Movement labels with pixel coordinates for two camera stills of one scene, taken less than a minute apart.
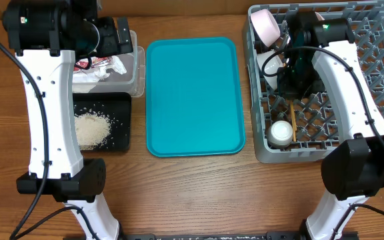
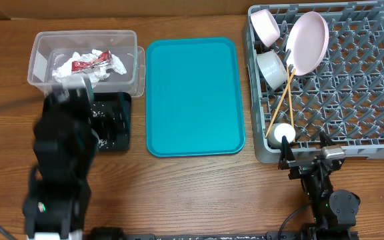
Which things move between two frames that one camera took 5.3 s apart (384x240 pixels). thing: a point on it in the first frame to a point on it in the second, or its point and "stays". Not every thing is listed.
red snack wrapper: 84,63 stays
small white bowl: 265,27 stays
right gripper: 287,89 to 287,162
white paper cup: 280,134 stays
